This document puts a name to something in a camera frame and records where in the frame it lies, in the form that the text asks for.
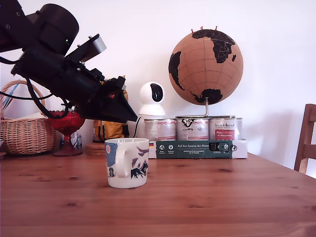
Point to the white paper sheets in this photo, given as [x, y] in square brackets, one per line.
[27, 116]

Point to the white security camera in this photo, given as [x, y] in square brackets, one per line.
[148, 98]

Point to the stack of cork coasters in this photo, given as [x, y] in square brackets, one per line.
[95, 149]

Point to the wooden chair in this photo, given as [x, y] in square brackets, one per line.
[308, 148]

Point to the metal globe stand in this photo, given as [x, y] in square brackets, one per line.
[207, 108]

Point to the yellow coffee bag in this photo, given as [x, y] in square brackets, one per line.
[111, 129]

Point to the blue pen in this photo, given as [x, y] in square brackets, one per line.
[12, 91]

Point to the white illustrated coffee mug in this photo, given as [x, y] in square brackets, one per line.
[134, 170]

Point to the silver can black logo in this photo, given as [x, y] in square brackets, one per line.
[192, 129]

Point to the cork globe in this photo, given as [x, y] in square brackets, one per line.
[197, 69]

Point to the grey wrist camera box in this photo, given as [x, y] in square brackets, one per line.
[95, 47]

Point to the silver can red script label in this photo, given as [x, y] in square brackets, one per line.
[225, 129]

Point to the red glass pedestal bowl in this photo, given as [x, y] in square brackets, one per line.
[65, 124]

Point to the cardboard tray green label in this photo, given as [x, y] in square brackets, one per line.
[195, 149]

